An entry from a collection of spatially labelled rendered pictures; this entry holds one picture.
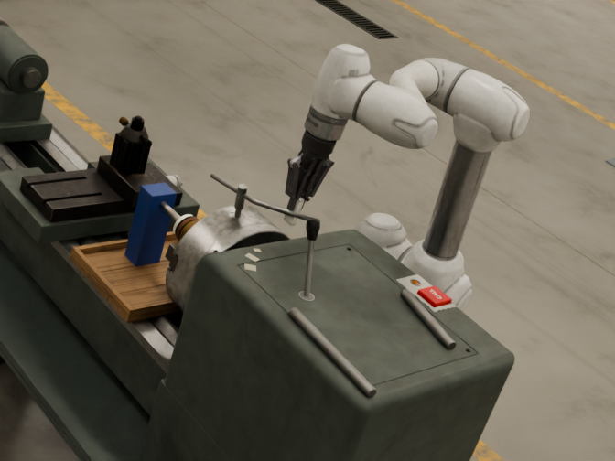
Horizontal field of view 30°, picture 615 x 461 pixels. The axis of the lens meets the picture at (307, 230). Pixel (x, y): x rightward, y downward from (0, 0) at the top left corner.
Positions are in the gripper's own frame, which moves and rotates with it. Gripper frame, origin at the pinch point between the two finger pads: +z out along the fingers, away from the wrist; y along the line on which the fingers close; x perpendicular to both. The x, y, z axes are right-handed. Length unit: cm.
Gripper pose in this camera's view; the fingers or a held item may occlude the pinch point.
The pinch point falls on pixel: (294, 209)
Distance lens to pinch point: 268.0
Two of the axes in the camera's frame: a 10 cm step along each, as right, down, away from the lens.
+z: -3.2, 8.4, 4.3
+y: -7.3, 0.8, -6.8
